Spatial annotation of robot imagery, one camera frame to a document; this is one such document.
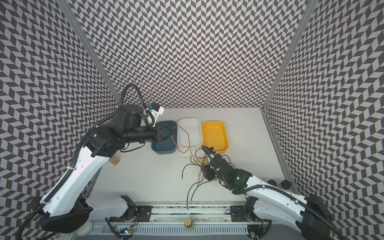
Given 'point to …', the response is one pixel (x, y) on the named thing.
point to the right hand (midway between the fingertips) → (205, 165)
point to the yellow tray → (214, 135)
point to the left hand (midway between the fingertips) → (174, 132)
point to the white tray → (193, 126)
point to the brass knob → (188, 222)
